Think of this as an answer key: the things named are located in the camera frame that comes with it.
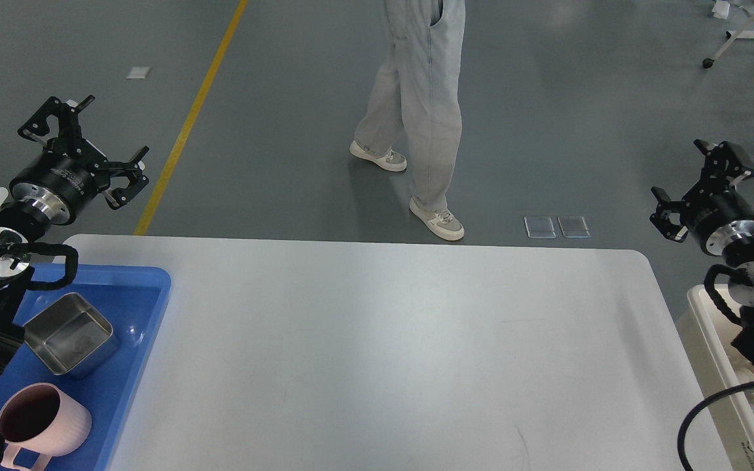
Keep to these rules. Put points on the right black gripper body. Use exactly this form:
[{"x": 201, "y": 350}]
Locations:
[{"x": 717, "y": 220}]

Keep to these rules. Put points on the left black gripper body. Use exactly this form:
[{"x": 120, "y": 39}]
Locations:
[{"x": 56, "y": 188}]

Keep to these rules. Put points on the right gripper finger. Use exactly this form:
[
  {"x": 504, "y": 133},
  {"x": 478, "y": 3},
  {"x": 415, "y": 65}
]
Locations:
[
  {"x": 725, "y": 165},
  {"x": 661, "y": 217}
]

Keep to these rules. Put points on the square stainless steel container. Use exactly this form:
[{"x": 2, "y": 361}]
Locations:
[{"x": 71, "y": 337}]

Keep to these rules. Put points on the pink ribbed mug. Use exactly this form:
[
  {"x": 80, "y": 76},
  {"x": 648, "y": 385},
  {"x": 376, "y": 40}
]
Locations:
[{"x": 40, "y": 422}]

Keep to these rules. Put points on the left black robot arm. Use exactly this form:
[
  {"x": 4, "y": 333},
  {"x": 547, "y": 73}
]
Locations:
[{"x": 27, "y": 263}]

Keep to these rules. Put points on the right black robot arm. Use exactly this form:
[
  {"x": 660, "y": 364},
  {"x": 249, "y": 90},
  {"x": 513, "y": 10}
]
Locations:
[{"x": 730, "y": 285}]

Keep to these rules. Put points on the clear floor plate right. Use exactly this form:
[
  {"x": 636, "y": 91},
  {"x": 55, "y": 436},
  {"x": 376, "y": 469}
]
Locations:
[{"x": 574, "y": 227}]

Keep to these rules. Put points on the clear floor plate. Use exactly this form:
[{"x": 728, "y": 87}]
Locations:
[
  {"x": 574, "y": 227},
  {"x": 540, "y": 227}
]

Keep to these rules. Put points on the white plastic bin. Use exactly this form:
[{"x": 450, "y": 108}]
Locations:
[{"x": 706, "y": 335}]

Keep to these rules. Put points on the clear floor plate left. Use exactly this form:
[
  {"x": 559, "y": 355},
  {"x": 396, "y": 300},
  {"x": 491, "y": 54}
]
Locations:
[{"x": 540, "y": 227}]

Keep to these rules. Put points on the blue plastic tray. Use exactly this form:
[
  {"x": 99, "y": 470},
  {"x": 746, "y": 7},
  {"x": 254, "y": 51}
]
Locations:
[{"x": 133, "y": 299}]

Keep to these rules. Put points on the person in light trousers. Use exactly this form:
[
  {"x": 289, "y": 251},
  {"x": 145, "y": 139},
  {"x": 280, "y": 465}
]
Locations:
[{"x": 413, "y": 118}]

